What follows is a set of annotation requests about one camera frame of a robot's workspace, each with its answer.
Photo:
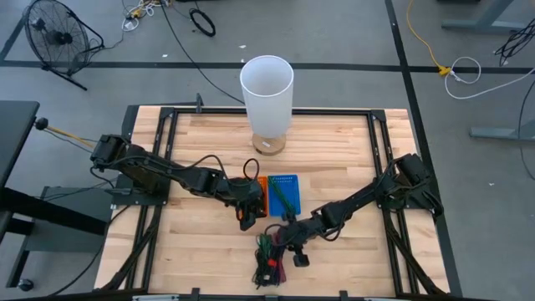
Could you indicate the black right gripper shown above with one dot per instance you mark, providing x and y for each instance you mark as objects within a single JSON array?
[{"x": 307, "y": 230}]

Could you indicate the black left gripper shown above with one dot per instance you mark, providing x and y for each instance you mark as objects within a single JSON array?
[{"x": 246, "y": 194}]

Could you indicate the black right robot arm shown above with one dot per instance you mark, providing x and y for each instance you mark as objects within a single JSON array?
[{"x": 368, "y": 194}]

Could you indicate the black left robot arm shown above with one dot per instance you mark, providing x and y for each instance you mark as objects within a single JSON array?
[{"x": 146, "y": 171}]

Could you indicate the orange plastic tray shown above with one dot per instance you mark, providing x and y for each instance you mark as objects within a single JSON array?
[{"x": 263, "y": 184}]

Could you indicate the blue plastic tray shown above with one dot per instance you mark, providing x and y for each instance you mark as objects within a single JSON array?
[{"x": 292, "y": 190}]

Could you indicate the black table clamp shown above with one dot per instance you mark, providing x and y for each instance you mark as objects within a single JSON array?
[
  {"x": 195, "y": 293},
  {"x": 199, "y": 102},
  {"x": 344, "y": 295}
]

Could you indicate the white lamp with wooden base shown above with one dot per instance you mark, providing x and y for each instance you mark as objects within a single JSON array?
[{"x": 267, "y": 96}]

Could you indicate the black ball knob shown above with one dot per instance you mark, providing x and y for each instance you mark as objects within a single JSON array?
[{"x": 41, "y": 123}]

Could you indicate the grey desk leg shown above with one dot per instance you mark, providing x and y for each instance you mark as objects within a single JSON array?
[
  {"x": 489, "y": 23},
  {"x": 501, "y": 133}
]

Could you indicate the black caster wheel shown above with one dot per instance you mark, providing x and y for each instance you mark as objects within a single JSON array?
[{"x": 26, "y": 285}]

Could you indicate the black desk top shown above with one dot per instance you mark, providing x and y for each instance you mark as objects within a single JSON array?
[{"x": 14, "y": 129}]

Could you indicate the black floor fan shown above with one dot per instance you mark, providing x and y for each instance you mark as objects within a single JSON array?
[{"x": 56, "y": 38}]

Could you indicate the black aluminium table frame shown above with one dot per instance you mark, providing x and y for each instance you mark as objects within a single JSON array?
[{"x": 334, "y": 111}]

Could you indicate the black corner bracket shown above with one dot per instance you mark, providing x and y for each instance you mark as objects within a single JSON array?
[{"x": 129, "y": 121}]

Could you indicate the black desk frame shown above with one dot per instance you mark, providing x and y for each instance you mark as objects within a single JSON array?
[{"x": 50, "y": 211}]

